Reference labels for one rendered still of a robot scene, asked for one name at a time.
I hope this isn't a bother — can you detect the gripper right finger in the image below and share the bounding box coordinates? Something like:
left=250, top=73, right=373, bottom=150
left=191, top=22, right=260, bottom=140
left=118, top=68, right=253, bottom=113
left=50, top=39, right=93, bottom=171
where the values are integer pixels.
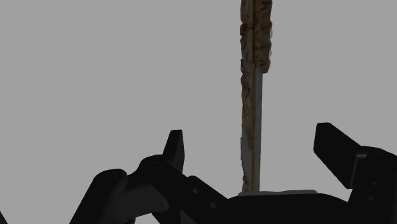
left=313, top=122, right=397, bottom=224

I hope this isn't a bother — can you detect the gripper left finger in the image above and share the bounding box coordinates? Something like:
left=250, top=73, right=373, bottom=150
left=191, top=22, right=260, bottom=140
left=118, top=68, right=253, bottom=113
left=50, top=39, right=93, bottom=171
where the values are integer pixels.
left=69, top=129, right=230, bottom=224

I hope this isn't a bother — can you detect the rusty brown metal pole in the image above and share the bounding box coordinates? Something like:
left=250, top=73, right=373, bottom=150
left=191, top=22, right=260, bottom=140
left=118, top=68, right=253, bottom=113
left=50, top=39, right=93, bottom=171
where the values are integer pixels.
left=239, top=0, right=274, bottom=193

